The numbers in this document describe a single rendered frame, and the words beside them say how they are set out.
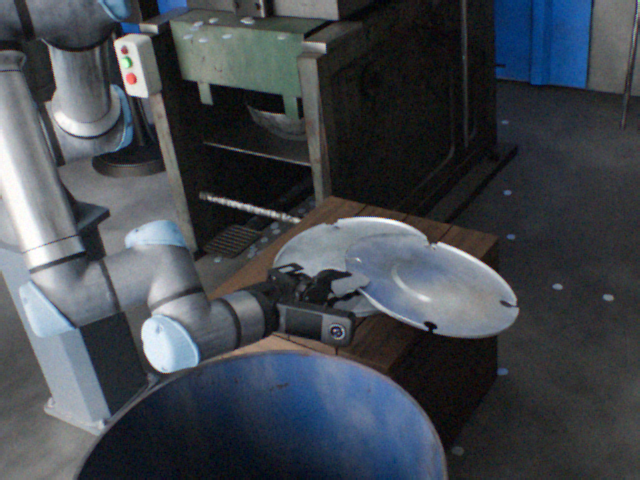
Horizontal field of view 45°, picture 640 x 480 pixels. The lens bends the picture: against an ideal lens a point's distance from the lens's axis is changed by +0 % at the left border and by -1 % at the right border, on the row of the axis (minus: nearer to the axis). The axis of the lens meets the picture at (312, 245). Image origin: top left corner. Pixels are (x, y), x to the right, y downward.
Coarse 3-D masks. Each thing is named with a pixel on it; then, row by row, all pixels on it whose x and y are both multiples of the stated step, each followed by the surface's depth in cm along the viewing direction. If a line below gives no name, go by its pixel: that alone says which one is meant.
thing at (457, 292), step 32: (352, 256) 126; (384, 256) 128; (416, 256) 131; (448, 256) 134; (384, 288) 119; (416, 288) 120; (448, 288) 123; (480, 288) 127; (416, 320) 113; (448, 320) 116; (480, 320) 118; (512, 320) 120
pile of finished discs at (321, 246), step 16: (320, 224) 149; (336, 224) 149; (352, 224) 149; (368, 224) 148; (384, 224) 147; (400, 224) 146; (304, 240) 146; (320, 240) 145; (336, 240) 145; (352, 240) 144; (288, 256) 142; (304, 256) 141; (320, 256) 141; (336, 256) 139; (304, 272) 137; (368, 304) 127
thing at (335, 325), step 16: (288, 304) 106; (304, 304) 106; (288, 320) 106; (304, 320) 105; (320, 320) 105; (336, 320) 104; (352, 320) 104; (304, 336) 106; (320, 336) 105; (336, 336) 104; (352, 336) 105
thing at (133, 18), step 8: (136, 0) 180; (144, 0) 182; (152, 0) 184; (136, 8) 182; (144, 8) 182; (152, 8) 184; (128, 16) 185; (136, 16) 183; (144, 16) 183; (152, 16) 185
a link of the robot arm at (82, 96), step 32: (32, 0) 95; (64, 0) 96; (96, 0) 98; (128, 0) 101; (32, 32) 98; (64, 32) 101; (96, 32) 104; (64, 64) 113; (96, 64) 115; (64, 96) 124; (96, 96) 124; (64, 128) 132; (96, 128) 132; (128, 128) 138; (64, 160) 137
